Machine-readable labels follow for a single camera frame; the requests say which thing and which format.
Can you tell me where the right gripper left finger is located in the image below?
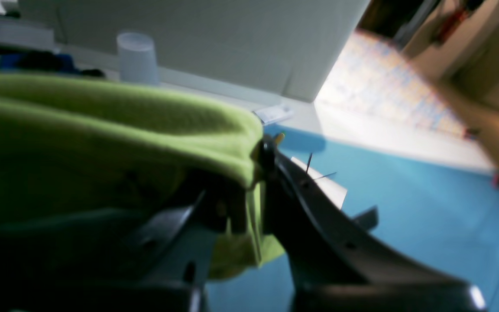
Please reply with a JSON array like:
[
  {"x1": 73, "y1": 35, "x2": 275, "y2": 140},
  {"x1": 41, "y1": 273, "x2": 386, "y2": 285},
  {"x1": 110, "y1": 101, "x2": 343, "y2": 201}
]
[{"x1": 0, "y1": 171, "x2": 248, "y2": 312}]

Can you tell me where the translucent plastic cup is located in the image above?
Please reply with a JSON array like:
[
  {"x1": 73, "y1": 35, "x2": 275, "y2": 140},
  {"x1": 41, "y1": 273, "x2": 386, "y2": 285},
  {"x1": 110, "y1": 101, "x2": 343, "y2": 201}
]
[{"x1": 117, "y1": 31, "x2": 160, "y2": 86}]

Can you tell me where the clear plastic package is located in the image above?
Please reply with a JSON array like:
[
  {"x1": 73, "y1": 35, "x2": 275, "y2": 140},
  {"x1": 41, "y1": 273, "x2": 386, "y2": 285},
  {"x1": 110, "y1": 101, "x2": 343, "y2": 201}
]
[{"x1": 252, "y1": 104, "x2": 294, "y2": 126}]

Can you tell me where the olive green t-shirt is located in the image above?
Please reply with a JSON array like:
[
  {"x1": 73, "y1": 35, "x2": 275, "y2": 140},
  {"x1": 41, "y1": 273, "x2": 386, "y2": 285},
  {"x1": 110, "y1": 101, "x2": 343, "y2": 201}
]
[{"x1": 0, "y1": 74, "x2": 285, "y2": 280}]

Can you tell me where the black zip tie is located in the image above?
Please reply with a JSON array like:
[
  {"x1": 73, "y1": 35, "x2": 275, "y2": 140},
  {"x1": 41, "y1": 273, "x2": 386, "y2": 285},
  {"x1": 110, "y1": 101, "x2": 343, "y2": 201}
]
[
  {"x1": 313, "y1": 172, "x2": 337, "y2": 180},
  {"x1": 305, "y1": 153, "x2": 313, "y2": 173}
]

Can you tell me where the blue table cloth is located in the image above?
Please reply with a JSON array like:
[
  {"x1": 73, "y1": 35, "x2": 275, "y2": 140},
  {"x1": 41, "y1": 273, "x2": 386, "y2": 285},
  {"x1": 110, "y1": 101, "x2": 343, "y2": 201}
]
[{"x1": 206, "y1": 123, "x2": 499, "y2": 312}]

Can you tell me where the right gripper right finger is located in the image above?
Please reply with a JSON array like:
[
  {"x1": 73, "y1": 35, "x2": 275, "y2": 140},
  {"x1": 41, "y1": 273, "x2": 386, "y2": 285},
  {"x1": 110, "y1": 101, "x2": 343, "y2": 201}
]
[{"x1": 258, "y1": 135, "x2": 486, "y2": 312}]

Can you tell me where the blue plastic box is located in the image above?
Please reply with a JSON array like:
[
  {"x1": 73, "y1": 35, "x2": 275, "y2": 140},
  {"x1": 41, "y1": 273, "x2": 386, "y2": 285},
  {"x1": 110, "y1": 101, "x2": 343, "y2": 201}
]
[{"x1": 0, "y1": 52, "x2": 80, "y2": 75}]

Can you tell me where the white paper card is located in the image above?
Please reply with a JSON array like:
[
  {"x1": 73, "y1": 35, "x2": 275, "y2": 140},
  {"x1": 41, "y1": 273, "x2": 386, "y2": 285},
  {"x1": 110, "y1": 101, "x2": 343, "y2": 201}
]
[{"x1": 291, "y1": 157, "x2": 348, "y2": 211}]

